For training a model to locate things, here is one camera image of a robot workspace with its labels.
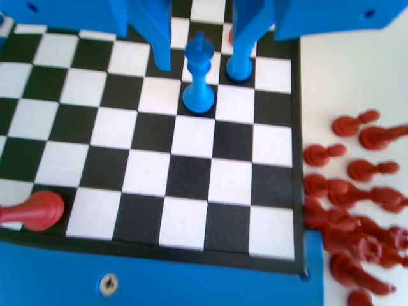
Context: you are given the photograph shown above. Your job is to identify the silver base plate screw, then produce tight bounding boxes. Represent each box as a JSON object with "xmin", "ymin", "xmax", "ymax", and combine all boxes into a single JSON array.
[{"xmin": 99, "ymin": 273, "xmax": 119, "ymax": 296}]

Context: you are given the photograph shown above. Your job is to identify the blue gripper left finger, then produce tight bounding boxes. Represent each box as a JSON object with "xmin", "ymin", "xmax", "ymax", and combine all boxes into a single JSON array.
[{"xmin": 126, "ymin": 0, "xmax": 172, "ymax": 71}]

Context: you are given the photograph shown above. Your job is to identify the red chess piece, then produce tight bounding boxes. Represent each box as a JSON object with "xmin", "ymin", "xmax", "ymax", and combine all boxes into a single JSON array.
[
  {"xmin": 304, "ymin": 173, "xmax": 331, "ymax": 197},
  {"xmin": 328, "ymin": 180, "xmax": 374, "ymax": 208},
  {"xmin": 347, "ymin": 159, "xmax": 401, "ymax": 183},
  {"xmin": 328, "ymin": 207, "xmax": 367, "ymax": 243},
  {"xmin": 330, "ymin": 253, "xmax": 396, "ymax": 296},
  {"xmin": 305, "ymin": 197, "xmax": 334, "ymax": 229},
  {"xmin": 347, "ymin": 288, "xmax": 374, "ymax": 306},
  {"xmin": 371, "ymin": 186, "xmax": 408, "ymax": 214},
  {"xmin": 366, "ymin": 222, "xmax": 408, "ymax": 268}
]

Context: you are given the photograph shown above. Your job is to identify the red chess queen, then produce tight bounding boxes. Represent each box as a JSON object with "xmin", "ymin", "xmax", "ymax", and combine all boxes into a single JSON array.
[{"xmin": 0, "ymin": 190, "xmax": 66, "ymax": 232}]

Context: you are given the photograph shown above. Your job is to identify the blue chess king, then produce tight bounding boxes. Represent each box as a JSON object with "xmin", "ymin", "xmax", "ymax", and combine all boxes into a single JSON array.
[{"xmin": 182, "ymin": 31, "xmax": 216, "ymax": 115}]

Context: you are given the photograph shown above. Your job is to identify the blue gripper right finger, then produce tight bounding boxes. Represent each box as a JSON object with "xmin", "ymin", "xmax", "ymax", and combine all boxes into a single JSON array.
[{"xmin": 232, "ymin": 0, "xmax": 275, "ymax": 64}]

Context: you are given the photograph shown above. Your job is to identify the black and white chessboard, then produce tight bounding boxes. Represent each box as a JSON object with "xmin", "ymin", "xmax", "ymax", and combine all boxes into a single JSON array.
[{"xmin": 0, "ymin": 0, "xmax": 309, "ymax": 278}]

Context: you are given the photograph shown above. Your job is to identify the blue board base plate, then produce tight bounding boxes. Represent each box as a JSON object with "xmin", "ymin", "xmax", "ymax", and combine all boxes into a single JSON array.
[{"xmin": 0, "ymin": 229, "xmax": 324, "ymax": 306}]

